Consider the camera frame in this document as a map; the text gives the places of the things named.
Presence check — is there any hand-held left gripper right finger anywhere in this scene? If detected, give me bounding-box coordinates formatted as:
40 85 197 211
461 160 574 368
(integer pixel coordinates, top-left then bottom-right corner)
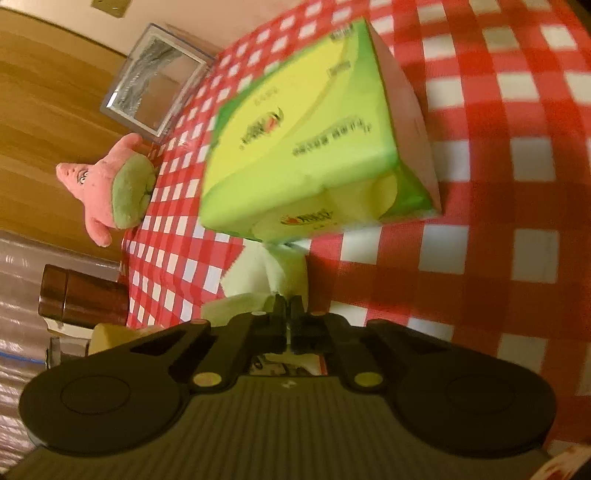
291 294 462 394

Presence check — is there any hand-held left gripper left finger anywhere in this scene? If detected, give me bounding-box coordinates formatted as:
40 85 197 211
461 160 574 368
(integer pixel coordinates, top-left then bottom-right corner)
130 294 288 394

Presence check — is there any nut jar with gold lid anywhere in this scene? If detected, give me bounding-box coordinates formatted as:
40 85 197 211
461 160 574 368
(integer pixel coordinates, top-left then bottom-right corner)
88 323 165 357

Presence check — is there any green tissue pack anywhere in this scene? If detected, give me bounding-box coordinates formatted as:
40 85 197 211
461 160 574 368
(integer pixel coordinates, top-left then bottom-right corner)
198 18 443 243

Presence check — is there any brown metal canister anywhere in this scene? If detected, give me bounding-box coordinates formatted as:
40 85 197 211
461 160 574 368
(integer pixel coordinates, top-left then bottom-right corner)
39 264 129 329

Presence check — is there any pink star plush toy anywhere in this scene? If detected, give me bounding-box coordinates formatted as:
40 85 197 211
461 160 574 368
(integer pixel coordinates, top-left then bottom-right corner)
56 133 158 247

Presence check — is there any dark tinted glass jar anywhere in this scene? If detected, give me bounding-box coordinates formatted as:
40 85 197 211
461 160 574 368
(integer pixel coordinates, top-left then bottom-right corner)
46 335 90 371

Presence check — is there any red checked tablecloth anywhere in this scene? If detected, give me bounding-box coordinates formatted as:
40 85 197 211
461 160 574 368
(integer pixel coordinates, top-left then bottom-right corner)
120 0 591 480

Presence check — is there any beige shiny curtain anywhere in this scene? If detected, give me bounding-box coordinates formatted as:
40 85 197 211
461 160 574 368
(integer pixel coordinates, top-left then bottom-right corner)
0 231 122 467

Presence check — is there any wooden door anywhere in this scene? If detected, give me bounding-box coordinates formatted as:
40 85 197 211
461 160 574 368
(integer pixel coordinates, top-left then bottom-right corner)
0 9 155 266

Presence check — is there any clear acrylic picture frame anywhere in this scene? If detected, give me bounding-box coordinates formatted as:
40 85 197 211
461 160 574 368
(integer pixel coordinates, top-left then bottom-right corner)
100 23 215 146

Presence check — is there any beige wall socket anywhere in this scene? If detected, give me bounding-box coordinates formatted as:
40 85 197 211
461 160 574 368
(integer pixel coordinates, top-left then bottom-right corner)
91 0 131 18

